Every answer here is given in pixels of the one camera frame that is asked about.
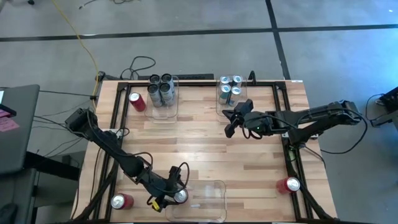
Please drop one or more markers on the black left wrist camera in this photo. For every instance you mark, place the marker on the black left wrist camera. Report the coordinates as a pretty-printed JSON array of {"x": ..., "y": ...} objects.
[{"x": 175, "y": 172}]

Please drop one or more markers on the black phone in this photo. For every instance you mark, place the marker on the black phone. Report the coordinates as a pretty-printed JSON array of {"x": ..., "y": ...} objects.
[{"x": 6, "y": 110}]

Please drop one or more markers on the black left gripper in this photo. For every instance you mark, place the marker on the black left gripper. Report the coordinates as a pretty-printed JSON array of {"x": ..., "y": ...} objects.
[{"x": 155, "y": 185}]

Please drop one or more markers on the clear plastic bin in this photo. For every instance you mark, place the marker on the clear plastic bin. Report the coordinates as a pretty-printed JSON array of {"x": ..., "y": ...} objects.
[
  {"x": 208, "y": 193},
  {"x": 161, "y": 113},
  {"x": 219, "y": 107}
]

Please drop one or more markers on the white tape strip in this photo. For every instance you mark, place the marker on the white tape strip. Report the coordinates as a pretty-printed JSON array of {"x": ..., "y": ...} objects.
[{"x": 195, "y": 205}]

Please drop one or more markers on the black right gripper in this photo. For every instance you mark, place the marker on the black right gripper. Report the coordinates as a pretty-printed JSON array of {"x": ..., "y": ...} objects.
[{"x": 258, "y": 121}]

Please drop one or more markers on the black frame post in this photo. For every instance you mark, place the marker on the black frame post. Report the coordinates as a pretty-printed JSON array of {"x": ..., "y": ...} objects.
[{"x": 252, "y": 77}]

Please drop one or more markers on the black floor device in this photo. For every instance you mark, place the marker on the black floor device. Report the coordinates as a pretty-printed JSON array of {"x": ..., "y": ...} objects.
[{"x": 390, "y": 99}]

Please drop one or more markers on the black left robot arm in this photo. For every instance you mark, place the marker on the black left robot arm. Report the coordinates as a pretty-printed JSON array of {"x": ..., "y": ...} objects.
[{"x": 102, "y": 138}]

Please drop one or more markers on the red Coke Zero can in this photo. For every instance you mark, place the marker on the red Coke Zero can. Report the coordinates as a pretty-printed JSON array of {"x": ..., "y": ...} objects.
[
  {"x": 122, "y": 201},
  {"x": 287, "y": 185},
  {"x": 181, "y": 196},
  {"x": 136, "y": 101}
]

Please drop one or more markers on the white table label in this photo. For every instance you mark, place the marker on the white table label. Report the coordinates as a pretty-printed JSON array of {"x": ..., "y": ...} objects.
[{"x": 297, "y": 81}]

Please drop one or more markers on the grey side desk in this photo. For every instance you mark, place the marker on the grey side desk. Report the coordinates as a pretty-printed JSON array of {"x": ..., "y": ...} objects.
[{"x": 21, "y": 140}]

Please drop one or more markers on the pink sticky note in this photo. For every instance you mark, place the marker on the pink sticky note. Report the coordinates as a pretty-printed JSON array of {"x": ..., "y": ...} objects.
[{"x": 7, "y": 124}]

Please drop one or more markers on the black frame corner bracket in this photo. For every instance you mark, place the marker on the black frame corner bracket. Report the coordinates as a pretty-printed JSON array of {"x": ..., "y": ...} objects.
[
  {"x": 122, "y": 87},
  {"x": 281, "y": 87}
]

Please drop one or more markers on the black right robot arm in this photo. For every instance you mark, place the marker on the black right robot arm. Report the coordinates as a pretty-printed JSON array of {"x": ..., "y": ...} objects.
[{"x": 317, "y": 116}]

